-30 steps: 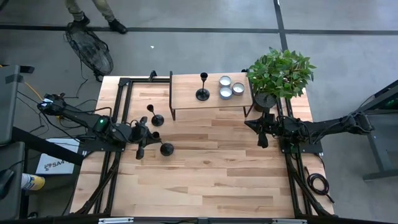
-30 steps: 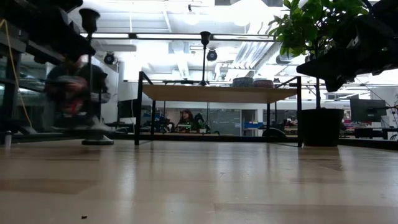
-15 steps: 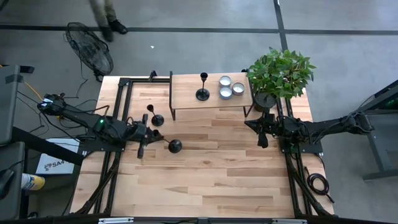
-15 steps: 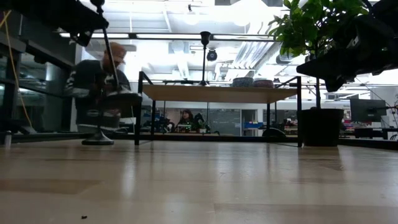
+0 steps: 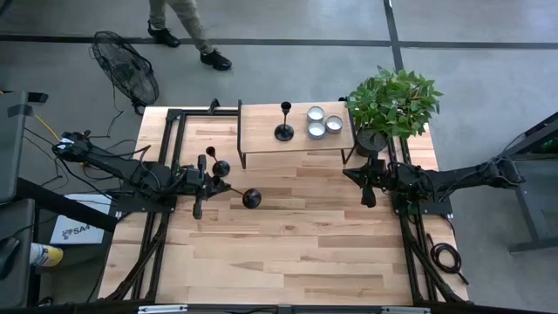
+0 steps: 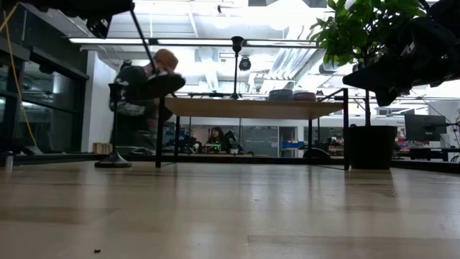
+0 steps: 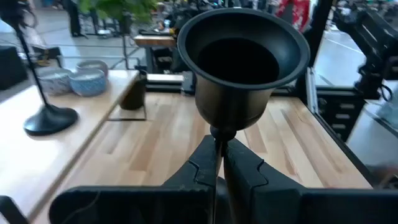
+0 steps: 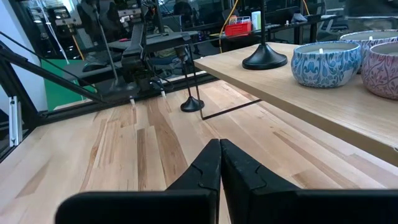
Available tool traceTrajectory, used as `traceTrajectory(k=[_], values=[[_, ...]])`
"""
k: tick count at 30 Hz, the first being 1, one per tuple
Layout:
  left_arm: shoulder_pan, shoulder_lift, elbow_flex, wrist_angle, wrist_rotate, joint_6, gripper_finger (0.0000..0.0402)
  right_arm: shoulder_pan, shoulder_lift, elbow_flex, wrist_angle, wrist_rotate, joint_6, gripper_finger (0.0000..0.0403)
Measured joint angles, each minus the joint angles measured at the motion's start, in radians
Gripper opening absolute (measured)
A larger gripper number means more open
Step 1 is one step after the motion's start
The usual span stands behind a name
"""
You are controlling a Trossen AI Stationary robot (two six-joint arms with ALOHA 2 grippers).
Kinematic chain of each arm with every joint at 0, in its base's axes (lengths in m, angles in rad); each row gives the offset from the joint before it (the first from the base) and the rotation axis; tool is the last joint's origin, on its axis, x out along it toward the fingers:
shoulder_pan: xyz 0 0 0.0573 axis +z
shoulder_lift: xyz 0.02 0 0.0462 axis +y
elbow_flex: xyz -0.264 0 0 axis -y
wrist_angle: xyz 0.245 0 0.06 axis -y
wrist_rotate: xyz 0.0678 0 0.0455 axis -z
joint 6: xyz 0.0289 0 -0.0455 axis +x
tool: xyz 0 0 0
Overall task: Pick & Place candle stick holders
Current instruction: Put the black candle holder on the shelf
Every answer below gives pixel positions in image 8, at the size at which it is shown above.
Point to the pink patterned candle tin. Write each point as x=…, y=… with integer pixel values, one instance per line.
x=382, y=74

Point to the black metal table frame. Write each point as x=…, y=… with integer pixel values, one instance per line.
x=71, y=111

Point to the orange bottle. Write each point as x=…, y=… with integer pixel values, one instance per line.
x=232, y=20

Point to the wooden shelf riser black legs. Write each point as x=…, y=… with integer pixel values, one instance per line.
x=280, y=93

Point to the silver metal bracket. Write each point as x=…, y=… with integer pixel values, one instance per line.
x=15, y=124

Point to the white cylindrical container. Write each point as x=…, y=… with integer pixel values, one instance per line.
x=256, y=20

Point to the purple patterned candle tin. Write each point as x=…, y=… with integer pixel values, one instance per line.
x=360, y=35

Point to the black computer mouse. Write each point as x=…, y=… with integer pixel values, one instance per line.
x=93, y=66

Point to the grey desk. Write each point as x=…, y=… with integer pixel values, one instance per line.
x=168, y=39
x=77, y=73

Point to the black desk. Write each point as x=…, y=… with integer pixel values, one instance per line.
x=292, y=27

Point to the black white office chair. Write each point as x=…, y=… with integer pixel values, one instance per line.
x=332, y=26

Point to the blue patterned candle tin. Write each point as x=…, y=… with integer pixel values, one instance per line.
x=323, y=68

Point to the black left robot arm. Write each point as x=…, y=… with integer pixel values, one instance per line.
x=133, y=68

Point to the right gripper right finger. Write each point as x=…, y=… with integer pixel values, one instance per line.
x=248, y=193

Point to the green panel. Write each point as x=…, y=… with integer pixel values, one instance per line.
x=59, y=93

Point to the red plastic basket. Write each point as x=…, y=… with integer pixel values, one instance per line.
x=237, y=29

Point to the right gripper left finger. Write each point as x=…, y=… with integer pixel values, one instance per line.
x=199, y=177

